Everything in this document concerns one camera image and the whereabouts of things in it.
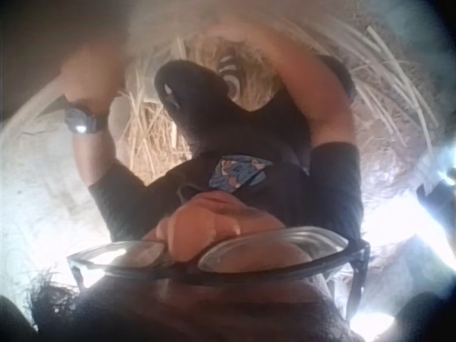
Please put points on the person's right hand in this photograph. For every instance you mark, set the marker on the person's right hand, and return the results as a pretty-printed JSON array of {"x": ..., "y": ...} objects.
[{"x": 263, "y": 42}]

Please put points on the person's left hand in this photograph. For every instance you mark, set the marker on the person's left hand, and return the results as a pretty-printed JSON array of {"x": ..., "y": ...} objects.
[{"x": 93, "y": 76}]

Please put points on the blue wrist watch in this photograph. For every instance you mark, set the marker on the blue wrist watch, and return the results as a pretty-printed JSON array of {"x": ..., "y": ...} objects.
[{"x": 82, "y": 121}]

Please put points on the black white striped object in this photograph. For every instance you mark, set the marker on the black white striped object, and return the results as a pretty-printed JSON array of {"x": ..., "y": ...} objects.
[{"x": 229, "y": 75}]

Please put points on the heap of dry straw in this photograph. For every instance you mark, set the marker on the heap of dry straw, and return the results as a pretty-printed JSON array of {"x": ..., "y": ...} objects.
[{"x": 149, "y": 135}]

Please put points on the bundle of white cane strips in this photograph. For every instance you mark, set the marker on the bundle of white cane strips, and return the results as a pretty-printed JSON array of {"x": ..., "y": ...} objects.
[{"x": 395, "y": 89}]

